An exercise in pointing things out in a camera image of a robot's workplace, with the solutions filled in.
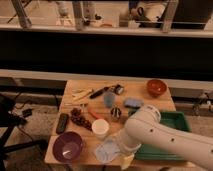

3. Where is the light blue towel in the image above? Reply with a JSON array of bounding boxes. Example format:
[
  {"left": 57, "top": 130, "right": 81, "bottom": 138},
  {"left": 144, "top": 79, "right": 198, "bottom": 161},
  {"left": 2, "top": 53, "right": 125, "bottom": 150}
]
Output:
[{"left": 94, "top": 138, "right": 120, "bottom": 164}]

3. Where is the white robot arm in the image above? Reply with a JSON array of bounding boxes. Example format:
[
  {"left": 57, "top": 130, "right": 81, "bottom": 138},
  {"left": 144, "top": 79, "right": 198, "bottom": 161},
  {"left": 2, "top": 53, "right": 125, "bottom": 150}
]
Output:
[{"left": 116, "top": 105, "right": 213, "bottom": 171}]

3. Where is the white paper cup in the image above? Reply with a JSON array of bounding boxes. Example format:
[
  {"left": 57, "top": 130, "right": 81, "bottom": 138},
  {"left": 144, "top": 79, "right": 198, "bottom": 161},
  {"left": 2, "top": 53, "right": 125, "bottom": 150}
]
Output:
[{"left": 92, "top": 119, "right": 109, "bottom": 139}]

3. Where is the translucent blue cup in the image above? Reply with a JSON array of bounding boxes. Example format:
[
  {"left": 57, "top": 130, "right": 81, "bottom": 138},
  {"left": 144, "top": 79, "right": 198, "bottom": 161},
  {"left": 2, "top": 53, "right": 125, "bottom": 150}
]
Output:
[{"left": 103, "top": 91, "right": 115, "bottom": 108}]

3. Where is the small metal cup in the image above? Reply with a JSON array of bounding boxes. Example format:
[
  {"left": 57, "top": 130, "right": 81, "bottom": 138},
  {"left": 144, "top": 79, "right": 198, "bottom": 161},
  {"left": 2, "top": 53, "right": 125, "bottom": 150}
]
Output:
[{"left": 114, "top": 84, "right": 124, "bottom": 95}]

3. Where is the black white striped ball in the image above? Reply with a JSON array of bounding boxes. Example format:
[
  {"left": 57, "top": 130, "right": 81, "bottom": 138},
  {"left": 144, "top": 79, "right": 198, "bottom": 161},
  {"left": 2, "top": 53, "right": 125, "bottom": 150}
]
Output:
[{"left": 110, "top": 107, "right": 122, "bottom": 121}]

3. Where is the blue sponge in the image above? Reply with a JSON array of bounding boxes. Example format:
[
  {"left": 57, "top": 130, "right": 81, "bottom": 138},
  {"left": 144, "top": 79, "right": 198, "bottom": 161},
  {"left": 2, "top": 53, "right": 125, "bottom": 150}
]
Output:
[{"left": 124, "top": 98, "right": 143, "bottom": 108}]

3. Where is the purple bowl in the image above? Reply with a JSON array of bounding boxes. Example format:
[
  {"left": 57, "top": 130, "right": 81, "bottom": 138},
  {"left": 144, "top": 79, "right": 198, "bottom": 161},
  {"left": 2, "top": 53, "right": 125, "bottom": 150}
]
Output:
[{"left": 53, "top": 131, "right": 83, "bottom": 163}]

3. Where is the green plastic tray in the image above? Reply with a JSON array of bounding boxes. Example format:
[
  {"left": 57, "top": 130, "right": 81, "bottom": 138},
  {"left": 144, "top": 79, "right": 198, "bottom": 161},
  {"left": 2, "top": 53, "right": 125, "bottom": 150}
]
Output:
[{"left": 124, "top": 110, "right": 196, "bottom": 162}]

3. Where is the dark grape bunch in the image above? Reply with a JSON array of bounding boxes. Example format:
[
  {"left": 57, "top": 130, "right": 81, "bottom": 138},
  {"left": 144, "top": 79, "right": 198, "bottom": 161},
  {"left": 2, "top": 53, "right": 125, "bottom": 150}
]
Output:
[{"left": 70, "top": 108, "right": 92, "bottom": 130}]

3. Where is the black remote control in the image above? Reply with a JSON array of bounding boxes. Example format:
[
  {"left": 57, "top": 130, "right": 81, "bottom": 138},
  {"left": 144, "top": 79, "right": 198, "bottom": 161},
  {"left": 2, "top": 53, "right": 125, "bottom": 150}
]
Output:
[{"left": 56, "top": 113, "right": 69, "bottom": 134}]

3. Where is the red bowl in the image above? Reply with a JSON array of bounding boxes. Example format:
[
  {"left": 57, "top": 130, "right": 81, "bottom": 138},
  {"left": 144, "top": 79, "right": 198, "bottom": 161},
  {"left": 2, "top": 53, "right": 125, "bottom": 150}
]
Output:
[{"left": 146, "top": 79, "right": 167, "bottom": 98}]

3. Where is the cream plastic utensil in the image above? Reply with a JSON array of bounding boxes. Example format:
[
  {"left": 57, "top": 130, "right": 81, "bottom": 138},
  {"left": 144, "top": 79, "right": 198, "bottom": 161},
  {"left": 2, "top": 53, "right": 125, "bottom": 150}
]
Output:
[{"left": 72, "top": 89, "right": 93, "bottom": 101}]

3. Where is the red handled tool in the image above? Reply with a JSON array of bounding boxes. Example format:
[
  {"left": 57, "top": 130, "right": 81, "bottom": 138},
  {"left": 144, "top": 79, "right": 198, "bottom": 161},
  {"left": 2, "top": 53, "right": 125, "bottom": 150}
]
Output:
[{"left": 83, "top": 106, "right": 105, "bottom": 119}]

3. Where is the black handled brush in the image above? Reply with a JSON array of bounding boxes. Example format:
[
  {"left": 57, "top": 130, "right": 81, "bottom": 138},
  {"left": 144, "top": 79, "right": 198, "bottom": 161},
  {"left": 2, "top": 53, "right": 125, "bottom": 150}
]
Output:
[{"left": 89, "top": 87, "right": 113, "bottom": 99}]

